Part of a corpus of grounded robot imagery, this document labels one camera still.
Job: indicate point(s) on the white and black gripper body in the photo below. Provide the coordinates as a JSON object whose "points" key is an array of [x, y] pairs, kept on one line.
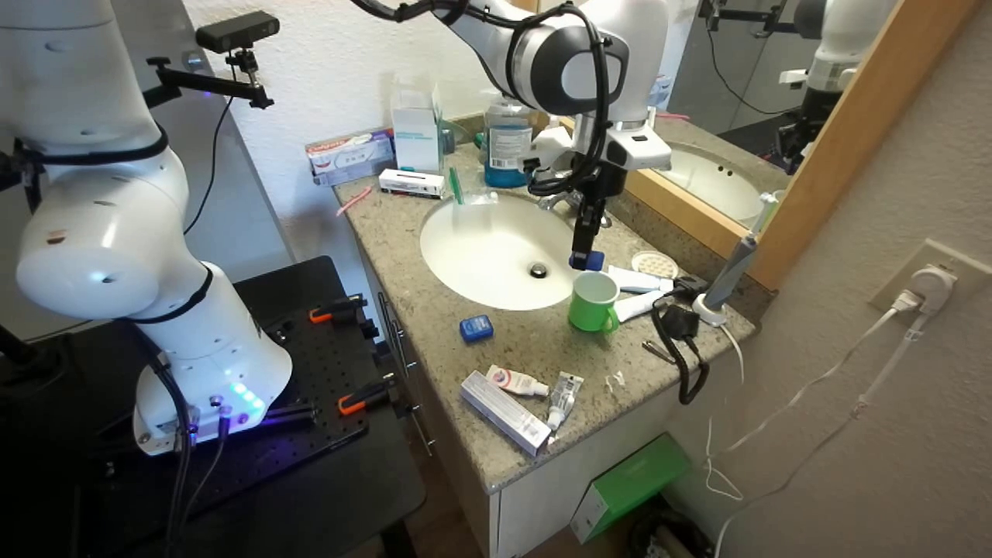
{"points": [[640, 146]]}

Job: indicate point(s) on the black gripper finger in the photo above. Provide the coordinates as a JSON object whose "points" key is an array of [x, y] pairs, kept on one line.
{"points": [[582, 228], [601, 228]]}

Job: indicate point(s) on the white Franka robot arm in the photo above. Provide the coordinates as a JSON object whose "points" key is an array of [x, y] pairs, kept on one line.
{"points": [[93, 235]]}

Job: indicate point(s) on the green mug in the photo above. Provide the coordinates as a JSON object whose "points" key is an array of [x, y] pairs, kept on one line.
{"points": [[592, 309]]}

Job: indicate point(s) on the round beige soap dish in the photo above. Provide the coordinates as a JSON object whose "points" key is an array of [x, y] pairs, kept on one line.
{"points": [[655, 264]]}

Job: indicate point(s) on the white oval sink basin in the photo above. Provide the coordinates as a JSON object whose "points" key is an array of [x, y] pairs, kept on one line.
{"points": [[498, 251]]}

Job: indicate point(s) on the clear plastic cup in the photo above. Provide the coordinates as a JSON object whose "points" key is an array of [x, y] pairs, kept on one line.
{"points": [[477, 208]]}

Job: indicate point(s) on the blue mouthwash bottle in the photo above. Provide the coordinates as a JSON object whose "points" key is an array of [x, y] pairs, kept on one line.
{"points": [[511, 140]]}

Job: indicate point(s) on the green toothbrush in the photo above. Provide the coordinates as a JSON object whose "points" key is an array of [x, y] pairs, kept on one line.
{"points": [[455, 184]]}

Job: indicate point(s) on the grey electric toothbrush on charger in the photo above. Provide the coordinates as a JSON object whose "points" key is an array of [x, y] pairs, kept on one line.
{"points": [[733, 273]]}

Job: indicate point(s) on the small white red tube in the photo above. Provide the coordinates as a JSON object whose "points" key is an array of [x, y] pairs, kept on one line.
{"points": [[517, 383]]}

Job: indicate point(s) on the crumpled silver toothpaste tube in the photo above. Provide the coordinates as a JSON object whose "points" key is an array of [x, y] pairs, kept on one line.
{"points": [[561, 395]]}

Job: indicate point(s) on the small white flat box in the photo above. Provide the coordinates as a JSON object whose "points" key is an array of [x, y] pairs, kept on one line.
{"points": [[409, 184]]}

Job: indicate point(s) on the tissue box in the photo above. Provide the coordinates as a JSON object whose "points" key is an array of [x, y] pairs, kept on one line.
{"points": [[418, 137]]}

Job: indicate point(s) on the thin red stick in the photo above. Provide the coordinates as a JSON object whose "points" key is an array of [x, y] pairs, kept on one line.
{"points": [[355, 200]]}

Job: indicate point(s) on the white blue toothpaste carton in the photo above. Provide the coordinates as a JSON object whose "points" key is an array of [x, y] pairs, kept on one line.
{"points": [[350, 156]]}

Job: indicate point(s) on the orange black clamp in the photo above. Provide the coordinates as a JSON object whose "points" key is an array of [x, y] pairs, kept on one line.
{"points": [[337, 310], [361, 398]]}

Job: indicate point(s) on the green cardboard box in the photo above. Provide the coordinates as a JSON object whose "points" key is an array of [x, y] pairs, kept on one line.
{"points": [[632, 484]]}

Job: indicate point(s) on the white vanity cabinet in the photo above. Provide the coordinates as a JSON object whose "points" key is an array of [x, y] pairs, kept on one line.
{"points": [[539, 505]]}

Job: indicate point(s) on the small white plug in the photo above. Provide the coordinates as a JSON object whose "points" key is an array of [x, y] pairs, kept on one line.
{"points": [[905, 306]]}

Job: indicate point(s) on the large white plug adapter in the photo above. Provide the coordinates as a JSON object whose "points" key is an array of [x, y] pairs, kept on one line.
{"points": [[934, 286]]}

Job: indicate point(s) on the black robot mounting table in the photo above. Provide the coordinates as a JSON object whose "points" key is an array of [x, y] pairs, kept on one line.
{"points": [[322, 453]]}

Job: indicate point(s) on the wall mirror glass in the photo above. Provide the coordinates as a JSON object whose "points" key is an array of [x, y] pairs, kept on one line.
{"points": [[725, 93]]}

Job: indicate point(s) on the wooden mirror frame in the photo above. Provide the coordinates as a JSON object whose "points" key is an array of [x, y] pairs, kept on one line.
{"points": [[869, 133]]}

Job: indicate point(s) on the white wall outlet plate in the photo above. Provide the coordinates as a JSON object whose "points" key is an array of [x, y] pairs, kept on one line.
{"points": [[966, 266]]}

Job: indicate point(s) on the black exterior camera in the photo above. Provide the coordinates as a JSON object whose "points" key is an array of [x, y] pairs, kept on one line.
{"points": [[236, 32]]}

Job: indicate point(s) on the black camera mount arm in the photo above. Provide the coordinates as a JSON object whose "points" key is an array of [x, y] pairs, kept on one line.
{"points": [[206, 83]]}

